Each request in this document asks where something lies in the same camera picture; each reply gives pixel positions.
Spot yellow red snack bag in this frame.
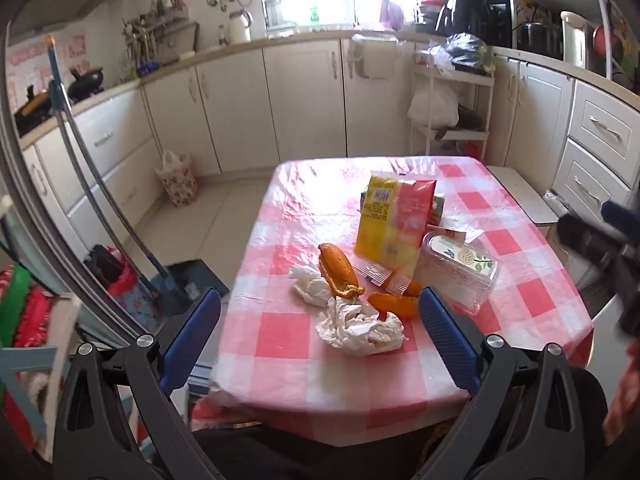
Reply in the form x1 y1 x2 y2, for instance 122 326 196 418
354 171 437 274

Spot white rolling shelf cart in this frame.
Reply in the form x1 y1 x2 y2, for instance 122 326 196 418
407 46 496 159

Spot blue handled mop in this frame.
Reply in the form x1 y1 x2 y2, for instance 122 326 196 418
44 35 191 315

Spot dark plastic bag on cart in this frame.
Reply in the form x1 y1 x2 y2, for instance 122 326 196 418
427 32 496 76

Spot purple container on sill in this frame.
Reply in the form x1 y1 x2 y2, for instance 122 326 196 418
380 0 405 30

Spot long orange peel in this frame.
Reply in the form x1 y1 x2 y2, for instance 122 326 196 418
318 243 366 299

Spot white drawer cabinet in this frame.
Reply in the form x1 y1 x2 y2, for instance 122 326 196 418
551 81 639 223

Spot steel thermos pot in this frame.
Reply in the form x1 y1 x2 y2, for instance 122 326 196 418
560 11 596 70

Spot blue dustpan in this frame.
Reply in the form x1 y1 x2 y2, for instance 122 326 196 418
151 259 230 318

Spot black cooking pot on shelf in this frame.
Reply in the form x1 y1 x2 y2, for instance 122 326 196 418
514 22 563 60

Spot white tissue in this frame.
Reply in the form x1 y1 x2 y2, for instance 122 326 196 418
316 298 407 356
288 263 332 308

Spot curled orange peel piece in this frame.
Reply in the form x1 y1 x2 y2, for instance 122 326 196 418
368 280 422 320

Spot hanging white bin on cabinet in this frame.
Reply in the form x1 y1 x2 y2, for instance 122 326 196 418
347 34 399 79

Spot white electric kettle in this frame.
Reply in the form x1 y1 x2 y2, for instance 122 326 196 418
228 8 253 44

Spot blue milk carton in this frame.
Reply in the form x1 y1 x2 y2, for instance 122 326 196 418
359 185 444 231

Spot white step stool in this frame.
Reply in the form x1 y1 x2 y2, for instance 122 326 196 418
487 166 558 228

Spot black clay pot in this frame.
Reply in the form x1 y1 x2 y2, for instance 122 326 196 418
67 67 104 103

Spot clear plastic bottle green label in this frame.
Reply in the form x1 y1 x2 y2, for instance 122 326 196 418
413 233 500 315

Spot pink checkered tablecloth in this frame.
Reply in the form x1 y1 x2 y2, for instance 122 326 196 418
193 156 594 445

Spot black air fryer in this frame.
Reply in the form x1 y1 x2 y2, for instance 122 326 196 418
435 0 494 44

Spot floral shopping bag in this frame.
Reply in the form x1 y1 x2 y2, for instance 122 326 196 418
156 151 198 208

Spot green dish soap bottle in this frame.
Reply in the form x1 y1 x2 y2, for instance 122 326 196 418
310 6 320 26

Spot utensil rack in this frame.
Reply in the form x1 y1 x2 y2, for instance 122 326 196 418
122 0 200 70

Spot white plastic bag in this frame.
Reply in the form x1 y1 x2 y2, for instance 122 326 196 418
407 81 459 130

